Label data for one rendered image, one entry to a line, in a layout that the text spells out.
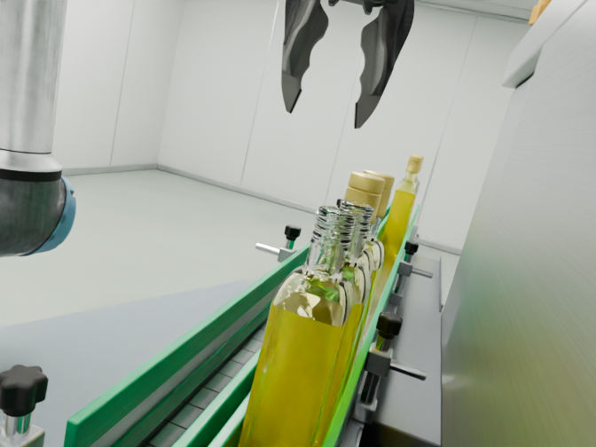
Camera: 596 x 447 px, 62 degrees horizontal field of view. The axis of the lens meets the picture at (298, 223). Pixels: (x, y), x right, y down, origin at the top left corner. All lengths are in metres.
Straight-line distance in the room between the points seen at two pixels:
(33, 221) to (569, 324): 0.66
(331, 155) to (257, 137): 1.01
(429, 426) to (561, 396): 0.46
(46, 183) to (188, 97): 6.34
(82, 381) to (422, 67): 5.76
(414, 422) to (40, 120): 0.61
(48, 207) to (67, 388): 0.26
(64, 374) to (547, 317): 0.72
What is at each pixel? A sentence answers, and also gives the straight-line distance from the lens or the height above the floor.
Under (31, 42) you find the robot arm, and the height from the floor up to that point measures 1.21.
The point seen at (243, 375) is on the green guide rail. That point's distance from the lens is 0.47.
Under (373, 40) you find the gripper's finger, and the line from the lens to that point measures 0.43.
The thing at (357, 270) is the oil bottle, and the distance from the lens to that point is 0.42.
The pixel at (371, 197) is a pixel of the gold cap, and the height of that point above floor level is 1.14.
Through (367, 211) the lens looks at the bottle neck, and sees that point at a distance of 0.41.
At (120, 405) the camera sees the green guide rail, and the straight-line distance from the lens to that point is 0.44.
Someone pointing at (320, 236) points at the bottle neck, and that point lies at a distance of 0.36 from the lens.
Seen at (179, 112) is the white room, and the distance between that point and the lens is 7.10.
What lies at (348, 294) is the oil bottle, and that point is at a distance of 0.37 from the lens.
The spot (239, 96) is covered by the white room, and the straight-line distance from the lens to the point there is 6.73.
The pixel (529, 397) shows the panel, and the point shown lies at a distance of 0.25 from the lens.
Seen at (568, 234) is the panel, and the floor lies 1.18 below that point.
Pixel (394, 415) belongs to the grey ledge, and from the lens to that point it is 0.66.
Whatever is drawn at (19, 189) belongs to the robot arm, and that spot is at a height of 1.03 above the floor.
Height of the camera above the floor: 1.20
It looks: 12 degrees down
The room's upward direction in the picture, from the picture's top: 13 degrees clockwise
